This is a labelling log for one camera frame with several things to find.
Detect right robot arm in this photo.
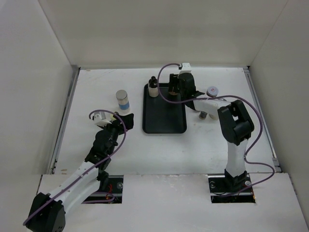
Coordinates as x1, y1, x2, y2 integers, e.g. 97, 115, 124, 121
169, 72, 254, 193

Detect yellow cap spice jar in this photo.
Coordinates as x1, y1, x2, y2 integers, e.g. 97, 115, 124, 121
110, 114, 118, 121

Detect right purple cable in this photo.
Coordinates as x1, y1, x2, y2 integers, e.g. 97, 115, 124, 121
157, 62, 276, 198

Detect red label spice jar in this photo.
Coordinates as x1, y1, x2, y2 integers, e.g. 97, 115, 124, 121
206, 86, 219, 98

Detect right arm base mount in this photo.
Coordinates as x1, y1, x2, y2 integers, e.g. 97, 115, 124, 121
208, 171, 255, 203

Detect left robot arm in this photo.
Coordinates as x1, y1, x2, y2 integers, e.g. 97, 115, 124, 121
23, 113, 134, 232

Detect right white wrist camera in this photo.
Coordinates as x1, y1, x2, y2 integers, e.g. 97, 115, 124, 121
179, 63, 192, 74

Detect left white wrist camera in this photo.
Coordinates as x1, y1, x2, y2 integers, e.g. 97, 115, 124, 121
92, 112, 111, 127

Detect grey grinder cap salt jar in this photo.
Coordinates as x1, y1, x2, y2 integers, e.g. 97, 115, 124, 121
210, 113, 219, 120

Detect black cap white powder bottle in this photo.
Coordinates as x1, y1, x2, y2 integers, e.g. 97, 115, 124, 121
148, 76, 159, 98

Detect black rectangular tray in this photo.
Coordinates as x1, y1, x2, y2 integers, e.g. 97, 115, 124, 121
142, 85, 187, 134

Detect silver cap blue label jar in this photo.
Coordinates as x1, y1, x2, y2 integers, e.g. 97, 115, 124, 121
115, 89, 130, 111

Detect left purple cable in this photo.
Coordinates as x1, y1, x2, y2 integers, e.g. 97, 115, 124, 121
23, 110, 128, 227

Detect purple cable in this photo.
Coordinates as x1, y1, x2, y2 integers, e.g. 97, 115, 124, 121
23, 110, 128, 227
157, 62, 276, 198

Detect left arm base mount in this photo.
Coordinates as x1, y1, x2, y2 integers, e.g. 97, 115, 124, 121
83, 171, 124, 204

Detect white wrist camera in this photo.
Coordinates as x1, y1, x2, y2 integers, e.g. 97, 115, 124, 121
179, 63, 192, 74
92, 112, 111, 127

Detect small black cap spice jar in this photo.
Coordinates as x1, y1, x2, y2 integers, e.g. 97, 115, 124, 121
199, 111, 208, 120

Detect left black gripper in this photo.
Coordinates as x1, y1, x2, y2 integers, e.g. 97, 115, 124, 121
99, 114, 133, 155

